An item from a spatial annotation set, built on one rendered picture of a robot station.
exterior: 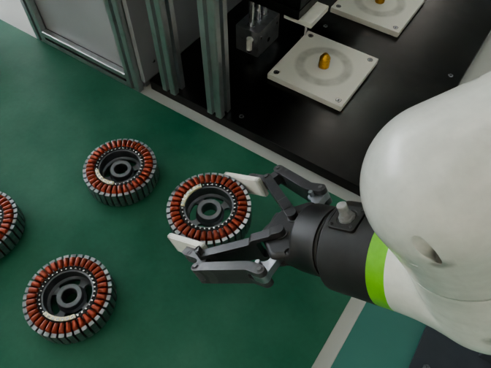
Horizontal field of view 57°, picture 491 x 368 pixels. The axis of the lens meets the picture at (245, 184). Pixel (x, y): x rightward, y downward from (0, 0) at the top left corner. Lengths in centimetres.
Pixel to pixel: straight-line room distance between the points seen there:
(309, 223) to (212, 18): 33
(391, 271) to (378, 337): 106
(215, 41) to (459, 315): 48
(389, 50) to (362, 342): 84
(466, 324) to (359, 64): 61
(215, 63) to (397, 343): 102
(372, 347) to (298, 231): 100
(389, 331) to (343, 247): 106
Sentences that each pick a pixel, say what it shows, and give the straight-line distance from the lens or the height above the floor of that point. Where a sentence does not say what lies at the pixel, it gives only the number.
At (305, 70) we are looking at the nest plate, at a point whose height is 78.
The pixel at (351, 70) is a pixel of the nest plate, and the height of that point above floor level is 78.
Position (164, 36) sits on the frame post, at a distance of 75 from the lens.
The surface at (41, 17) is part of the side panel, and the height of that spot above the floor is 80.
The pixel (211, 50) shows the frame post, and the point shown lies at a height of 91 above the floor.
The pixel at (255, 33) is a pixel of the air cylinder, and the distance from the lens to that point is 87.
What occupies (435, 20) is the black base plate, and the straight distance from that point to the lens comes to 106.
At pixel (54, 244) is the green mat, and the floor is 75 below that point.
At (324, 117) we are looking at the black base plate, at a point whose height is 77.
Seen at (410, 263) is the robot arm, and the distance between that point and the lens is 30.
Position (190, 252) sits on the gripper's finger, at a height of 84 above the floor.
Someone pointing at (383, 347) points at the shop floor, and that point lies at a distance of 145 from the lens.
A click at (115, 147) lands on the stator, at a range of 75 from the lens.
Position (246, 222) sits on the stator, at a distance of 59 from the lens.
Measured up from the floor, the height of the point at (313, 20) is 88.
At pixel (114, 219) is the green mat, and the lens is 72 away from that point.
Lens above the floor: 134
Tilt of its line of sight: 55 degrees down
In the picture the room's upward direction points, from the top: straight up
